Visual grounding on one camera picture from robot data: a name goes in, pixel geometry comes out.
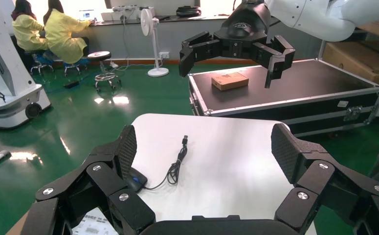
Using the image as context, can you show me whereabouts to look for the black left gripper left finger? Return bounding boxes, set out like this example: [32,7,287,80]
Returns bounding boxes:
[21,124,156,235]

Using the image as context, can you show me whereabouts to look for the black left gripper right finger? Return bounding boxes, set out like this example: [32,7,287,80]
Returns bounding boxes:
[270,123,379,235]

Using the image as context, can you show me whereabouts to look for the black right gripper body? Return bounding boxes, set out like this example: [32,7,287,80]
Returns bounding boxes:
[213,1,272,61]

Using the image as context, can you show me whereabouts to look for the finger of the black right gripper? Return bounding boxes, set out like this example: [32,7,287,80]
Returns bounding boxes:
[178,31,223,78]
[251,35,296,89]

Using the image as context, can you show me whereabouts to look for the black wired computer mouse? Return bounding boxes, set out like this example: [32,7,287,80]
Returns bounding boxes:
[126,135,189,194]

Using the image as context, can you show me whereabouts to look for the small closed cardboard box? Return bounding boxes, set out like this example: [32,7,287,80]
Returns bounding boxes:
[211,71,250,92]

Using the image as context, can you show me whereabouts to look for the large cardboard box on shelf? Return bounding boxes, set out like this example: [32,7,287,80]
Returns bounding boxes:
[322,42,379,87]

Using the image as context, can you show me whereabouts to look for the white printed instruction sheet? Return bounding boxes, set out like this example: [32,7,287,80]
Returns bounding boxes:
[72,207,119,235]

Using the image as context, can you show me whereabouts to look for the dark long desk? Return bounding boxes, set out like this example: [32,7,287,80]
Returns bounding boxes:
[90,14,281,27]

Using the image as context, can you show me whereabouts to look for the black bag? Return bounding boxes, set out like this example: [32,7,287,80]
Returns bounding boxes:
[176,5,202,18]

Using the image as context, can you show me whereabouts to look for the black aluminium-edged flight case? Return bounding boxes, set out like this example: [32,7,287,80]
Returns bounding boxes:
[188,58,379,137]

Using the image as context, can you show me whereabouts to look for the white standing fan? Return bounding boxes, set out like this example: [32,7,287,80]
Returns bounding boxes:
[140,8,170,78]

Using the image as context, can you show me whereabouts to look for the white equipment boxes on desk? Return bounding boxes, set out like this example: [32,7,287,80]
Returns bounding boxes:
[101,4,156,22]

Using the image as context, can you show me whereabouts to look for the round chrome stool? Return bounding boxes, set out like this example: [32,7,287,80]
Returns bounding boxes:
[87,50,122,93]

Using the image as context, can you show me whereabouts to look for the open laptop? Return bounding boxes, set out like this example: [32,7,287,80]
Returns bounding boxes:
[78,9,96,22]

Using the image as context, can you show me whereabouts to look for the blue swivel chair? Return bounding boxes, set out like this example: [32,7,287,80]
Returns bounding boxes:
[63,58,91,77]
[30,53,54,76]

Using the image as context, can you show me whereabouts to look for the person with dark hair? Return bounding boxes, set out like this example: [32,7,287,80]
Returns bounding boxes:
[43,0,93,65]

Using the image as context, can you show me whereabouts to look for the person with reddish hair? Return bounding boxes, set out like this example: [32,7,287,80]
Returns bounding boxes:
[11,0,49,62]

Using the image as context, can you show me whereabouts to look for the white wheeled idle robot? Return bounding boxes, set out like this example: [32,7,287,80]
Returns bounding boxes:
[0,0,51,130]

